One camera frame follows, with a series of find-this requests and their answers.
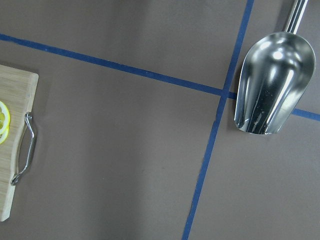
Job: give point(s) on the metal scoop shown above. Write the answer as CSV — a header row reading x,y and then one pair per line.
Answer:
x,y
275,74

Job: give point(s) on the upper lemon slice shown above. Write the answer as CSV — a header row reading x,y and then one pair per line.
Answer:
x,y
4,117

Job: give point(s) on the wooden cutting board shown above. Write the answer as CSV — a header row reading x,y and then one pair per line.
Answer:
x,y
17,92

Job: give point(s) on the lower stacked lemon slice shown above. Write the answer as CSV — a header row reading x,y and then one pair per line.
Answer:
x,y
4,135

